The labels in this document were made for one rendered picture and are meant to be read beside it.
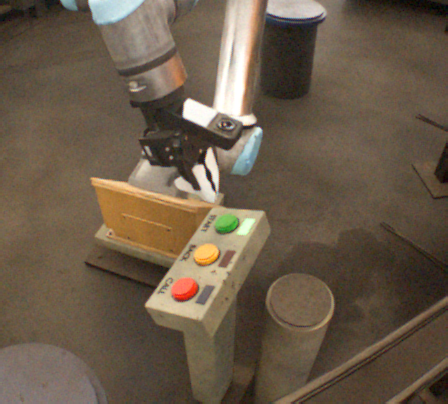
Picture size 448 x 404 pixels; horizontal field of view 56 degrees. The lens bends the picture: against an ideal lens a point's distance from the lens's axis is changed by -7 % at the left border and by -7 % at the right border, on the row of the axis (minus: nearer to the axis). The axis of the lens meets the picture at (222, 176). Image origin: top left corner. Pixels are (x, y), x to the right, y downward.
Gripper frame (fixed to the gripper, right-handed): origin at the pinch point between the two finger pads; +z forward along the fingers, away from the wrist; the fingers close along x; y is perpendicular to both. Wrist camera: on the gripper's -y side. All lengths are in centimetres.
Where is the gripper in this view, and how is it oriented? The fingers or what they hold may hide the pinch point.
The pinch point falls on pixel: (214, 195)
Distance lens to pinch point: 75.1
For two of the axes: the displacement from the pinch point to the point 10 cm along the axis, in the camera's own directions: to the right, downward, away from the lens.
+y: -8.4, -0.3, 5.4
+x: -4.4, 6.1, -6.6
